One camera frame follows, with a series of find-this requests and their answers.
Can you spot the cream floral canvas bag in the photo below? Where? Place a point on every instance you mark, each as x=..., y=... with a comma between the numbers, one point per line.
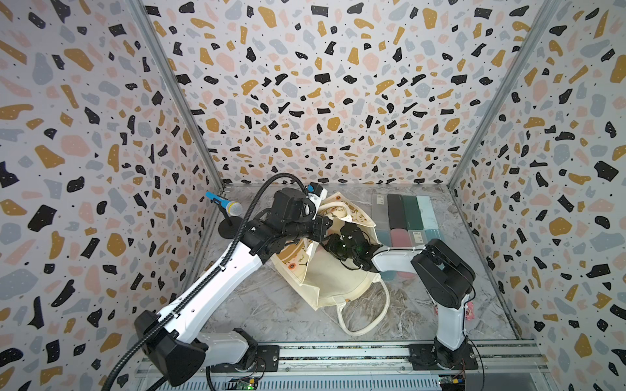
x=319, y=278

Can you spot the dark green book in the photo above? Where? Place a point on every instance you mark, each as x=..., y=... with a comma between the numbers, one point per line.
x=412, y=213

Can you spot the small pink toy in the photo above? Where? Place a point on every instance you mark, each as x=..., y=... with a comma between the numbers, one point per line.
x=469, y=309

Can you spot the blue toy microphone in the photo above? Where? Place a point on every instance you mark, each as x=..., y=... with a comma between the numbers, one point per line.
x=224, y=203

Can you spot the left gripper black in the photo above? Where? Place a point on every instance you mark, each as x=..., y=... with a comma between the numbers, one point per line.
x=324, y=226

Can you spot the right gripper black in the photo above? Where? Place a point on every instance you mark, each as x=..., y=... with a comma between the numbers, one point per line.
x=331, y=243

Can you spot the teal translucent pencil case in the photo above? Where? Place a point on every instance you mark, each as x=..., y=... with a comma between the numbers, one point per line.
x=431, y=234

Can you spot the clear frosted pencil case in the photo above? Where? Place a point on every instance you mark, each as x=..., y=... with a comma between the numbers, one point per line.
x=417, y=238

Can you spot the black pencil case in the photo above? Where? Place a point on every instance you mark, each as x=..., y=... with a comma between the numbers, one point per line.
x=396, y=212

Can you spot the translucent grey pencil case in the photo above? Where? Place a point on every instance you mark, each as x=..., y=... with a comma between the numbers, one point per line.
x=380, y=213

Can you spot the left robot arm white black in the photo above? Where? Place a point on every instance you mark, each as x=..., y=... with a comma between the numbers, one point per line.
x=172, y=338

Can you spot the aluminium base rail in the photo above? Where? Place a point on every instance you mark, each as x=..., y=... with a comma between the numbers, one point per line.
x=381, y=365

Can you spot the light mint pencil case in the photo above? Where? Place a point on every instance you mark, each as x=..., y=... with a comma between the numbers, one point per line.
x=427, y=212

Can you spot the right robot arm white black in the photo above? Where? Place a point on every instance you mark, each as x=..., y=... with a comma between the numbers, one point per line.
x=447, y=278

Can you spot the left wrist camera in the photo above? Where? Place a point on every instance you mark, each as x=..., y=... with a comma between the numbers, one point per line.
x=294, y=205

